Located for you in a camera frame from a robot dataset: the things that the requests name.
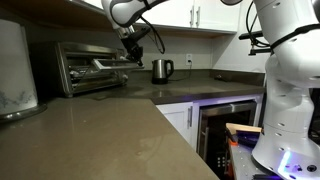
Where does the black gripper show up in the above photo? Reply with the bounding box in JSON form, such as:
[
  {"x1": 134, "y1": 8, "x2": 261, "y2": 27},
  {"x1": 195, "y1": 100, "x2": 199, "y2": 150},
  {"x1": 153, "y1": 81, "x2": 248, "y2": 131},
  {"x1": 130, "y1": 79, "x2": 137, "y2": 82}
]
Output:
[{"x1": 120, "y1": 34, "x2": 145, "y2": 67}]

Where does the toaster oven glass door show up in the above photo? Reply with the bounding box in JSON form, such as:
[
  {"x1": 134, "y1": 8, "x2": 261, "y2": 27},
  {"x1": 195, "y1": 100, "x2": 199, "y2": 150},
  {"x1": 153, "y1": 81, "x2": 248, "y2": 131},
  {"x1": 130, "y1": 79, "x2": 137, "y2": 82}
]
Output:
[{"x1": 92, "y1": 58, "x2": 145, "y2": 72}]

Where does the white lower cabinet door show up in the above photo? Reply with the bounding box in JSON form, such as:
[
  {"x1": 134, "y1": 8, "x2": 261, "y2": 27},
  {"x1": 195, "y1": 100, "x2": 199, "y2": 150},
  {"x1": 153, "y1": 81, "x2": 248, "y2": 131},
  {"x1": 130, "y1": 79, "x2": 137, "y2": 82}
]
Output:
[{"x1": 155, "y1": 101, "x2": 194, "y2": 148}]

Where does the silver toaster oven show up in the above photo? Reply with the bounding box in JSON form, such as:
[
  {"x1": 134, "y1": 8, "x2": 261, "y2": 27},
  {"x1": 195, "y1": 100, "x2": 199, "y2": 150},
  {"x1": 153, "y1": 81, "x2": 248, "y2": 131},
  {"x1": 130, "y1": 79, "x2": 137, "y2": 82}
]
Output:
[{"x1": 29, "y1": 41, "x2": 130, "y2": 99}]

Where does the black built-in oven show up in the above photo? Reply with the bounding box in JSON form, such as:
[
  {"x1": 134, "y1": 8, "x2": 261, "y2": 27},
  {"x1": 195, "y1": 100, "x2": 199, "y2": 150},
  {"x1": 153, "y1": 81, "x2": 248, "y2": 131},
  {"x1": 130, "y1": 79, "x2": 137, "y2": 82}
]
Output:
[{"x1": 196, "y1": 99, "x2": 258, "y2": 180}]

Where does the steel electric kettle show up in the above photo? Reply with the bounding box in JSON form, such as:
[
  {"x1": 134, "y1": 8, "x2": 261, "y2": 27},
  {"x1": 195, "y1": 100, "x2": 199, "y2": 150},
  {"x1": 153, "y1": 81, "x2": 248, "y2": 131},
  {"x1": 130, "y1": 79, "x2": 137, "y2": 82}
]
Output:
[{"x1": 151, "y1": 59, "x2": 175, "y2": 85}]

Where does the small dark countertop object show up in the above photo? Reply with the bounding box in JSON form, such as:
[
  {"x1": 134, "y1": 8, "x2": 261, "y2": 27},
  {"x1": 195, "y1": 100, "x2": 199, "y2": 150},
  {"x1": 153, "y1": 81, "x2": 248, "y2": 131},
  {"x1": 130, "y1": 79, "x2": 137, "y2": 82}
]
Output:
[{"x1": 214, "y1": 74, "x2": 234, "y2": 83}]

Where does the metal paper towel holder base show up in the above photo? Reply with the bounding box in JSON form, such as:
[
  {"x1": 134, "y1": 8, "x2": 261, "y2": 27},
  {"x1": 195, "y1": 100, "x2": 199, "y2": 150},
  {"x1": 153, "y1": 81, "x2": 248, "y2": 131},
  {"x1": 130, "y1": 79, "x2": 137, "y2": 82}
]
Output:
[{"x1": 0, "y1": 102, "x2": 48, "y2": 124}]

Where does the wooden board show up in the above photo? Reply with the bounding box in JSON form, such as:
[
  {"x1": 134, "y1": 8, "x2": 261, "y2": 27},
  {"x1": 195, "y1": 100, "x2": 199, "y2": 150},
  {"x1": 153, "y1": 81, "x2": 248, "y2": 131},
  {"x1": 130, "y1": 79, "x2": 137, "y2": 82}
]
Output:
[{"x1": 225, "y1": 122, "x2": 263, "y2": 136}]

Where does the orange and black clamp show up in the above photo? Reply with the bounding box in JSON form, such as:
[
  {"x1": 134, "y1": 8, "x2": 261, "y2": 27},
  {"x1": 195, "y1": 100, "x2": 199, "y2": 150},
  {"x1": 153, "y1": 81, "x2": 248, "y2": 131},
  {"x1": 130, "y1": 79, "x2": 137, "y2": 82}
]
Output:
[{"x1": 227, "y1": 134, "x2": 240, "y2": 147}]

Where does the white paper towel roll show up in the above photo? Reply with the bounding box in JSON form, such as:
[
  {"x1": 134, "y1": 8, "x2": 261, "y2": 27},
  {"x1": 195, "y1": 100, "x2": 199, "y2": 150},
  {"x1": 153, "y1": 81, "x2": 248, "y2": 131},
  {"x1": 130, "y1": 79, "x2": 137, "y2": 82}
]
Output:
[{"x1": 0, "y1": 18, "x2": 39, "y2": 116}]

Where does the perforated metal robot mounting plate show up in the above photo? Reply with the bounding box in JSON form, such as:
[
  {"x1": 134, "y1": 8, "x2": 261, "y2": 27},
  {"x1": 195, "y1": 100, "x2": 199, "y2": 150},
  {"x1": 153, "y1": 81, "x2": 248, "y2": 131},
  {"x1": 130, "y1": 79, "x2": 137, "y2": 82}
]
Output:
[{"x1": 228, "y1": 143, "x2": 279, "y2": 180}]

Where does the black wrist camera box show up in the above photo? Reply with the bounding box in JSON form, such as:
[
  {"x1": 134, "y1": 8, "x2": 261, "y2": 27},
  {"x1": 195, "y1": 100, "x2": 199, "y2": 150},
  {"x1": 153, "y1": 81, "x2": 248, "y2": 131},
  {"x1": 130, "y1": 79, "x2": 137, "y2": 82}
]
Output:
[{"x1": 133, "y1": 26, "x2": 152, "y2": 40}]

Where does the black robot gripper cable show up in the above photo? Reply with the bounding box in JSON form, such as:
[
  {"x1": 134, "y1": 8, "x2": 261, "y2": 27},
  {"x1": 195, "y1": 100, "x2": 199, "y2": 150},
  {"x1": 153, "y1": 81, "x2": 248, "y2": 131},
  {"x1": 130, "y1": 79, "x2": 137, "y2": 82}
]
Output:
[{"x1": 139, "y1": 15, "x2": 166, "y2": 55}]

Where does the black kettle power cord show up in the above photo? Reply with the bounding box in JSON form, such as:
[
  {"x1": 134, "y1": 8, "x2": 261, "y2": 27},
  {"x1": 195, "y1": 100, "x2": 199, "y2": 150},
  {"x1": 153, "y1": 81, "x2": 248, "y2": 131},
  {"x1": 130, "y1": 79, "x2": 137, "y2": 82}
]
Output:
[{"x1": 168, "y1": 64, "x2": 193, "y2": 83}]

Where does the white wall outlet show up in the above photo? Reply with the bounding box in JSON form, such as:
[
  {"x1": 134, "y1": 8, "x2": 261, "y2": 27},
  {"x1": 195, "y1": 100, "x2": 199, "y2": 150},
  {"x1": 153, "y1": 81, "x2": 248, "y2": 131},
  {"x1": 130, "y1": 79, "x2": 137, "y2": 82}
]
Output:
[{"x1": 185, "y1": 53, "x2": 194, "y2": 67}]

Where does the steel cabinet door handle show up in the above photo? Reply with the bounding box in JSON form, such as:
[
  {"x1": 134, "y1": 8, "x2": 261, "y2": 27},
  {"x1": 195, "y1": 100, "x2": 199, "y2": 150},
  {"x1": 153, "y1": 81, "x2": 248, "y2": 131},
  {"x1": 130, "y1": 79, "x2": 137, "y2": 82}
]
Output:
[{"x1": 187, "y1": 105, "x2": 194, "y2": 129}]

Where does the black stereo camera on stand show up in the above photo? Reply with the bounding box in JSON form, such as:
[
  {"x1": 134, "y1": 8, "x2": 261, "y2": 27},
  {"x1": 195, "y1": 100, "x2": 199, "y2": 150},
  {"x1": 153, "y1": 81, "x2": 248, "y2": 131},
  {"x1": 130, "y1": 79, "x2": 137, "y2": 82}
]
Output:
[{"x1": 238, "y1": 29, "x2": 273, "y2": 56}]

